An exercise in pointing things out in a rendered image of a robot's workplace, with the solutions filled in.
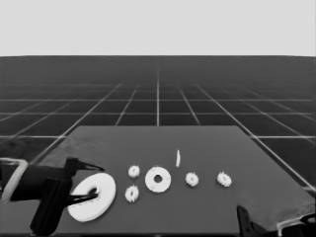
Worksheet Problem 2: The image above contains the large thick white disc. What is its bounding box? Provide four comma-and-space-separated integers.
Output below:
67, 172, 118, 223

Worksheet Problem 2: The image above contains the white round carrier with pins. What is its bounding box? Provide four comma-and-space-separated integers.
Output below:
144, 166, 172, 194

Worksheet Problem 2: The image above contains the small white toothed gear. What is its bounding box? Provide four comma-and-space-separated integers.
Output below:
127, 165, 141, 179
216, 171, 233, 188
185, 172, 199, 188
124, 185, 140, 203

